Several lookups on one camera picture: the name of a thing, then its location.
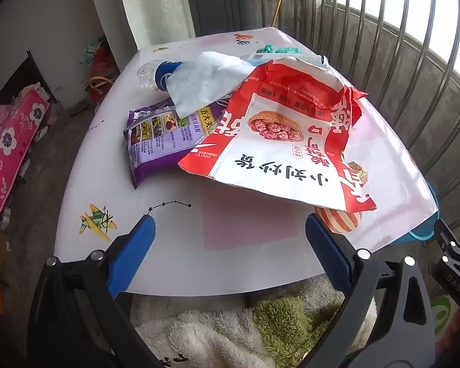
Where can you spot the white curtain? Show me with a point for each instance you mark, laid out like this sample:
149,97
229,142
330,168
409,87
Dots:
153,7

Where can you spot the pink printed tablecloth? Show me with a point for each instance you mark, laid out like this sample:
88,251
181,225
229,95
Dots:
234,245

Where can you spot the dark wooden bed frame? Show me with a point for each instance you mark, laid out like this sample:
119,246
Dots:
19,76

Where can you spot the white wet wipe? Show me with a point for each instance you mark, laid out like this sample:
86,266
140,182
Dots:
203,84

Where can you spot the pink floral blanket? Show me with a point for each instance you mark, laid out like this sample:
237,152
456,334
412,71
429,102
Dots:
7,153

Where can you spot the cardboard box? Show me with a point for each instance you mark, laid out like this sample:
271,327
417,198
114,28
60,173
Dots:
3,253

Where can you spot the dark door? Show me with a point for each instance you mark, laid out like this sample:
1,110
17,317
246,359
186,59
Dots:
218,4

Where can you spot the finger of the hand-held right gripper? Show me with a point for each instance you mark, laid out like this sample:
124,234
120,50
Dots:
448,241

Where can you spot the metal railing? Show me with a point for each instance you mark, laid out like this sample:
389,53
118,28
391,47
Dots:
450,69

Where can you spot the blue plastic basket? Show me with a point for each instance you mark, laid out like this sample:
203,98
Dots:
421,235

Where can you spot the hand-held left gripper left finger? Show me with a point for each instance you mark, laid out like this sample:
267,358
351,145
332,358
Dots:
132,255

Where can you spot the white fluffy blanket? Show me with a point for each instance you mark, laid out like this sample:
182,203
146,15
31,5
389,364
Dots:
199,333

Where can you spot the red white snack bag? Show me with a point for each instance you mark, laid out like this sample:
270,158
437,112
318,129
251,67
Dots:
283,168

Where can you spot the clear bottle with blue label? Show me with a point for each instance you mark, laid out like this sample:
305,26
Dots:
161,74

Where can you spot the green fluffy cloth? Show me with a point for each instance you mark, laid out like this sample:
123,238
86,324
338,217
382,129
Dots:
283,322

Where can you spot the teal printed bag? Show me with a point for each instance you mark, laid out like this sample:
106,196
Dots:
90,50

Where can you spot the teal plastic bag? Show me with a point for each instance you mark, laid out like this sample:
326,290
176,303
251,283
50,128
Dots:
287,50

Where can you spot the green white packet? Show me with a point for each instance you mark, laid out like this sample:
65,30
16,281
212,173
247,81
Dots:
446,322

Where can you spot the purple snack bag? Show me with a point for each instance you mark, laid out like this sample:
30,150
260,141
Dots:
153,145

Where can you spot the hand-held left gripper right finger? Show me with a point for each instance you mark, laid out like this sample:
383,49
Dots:
329,255

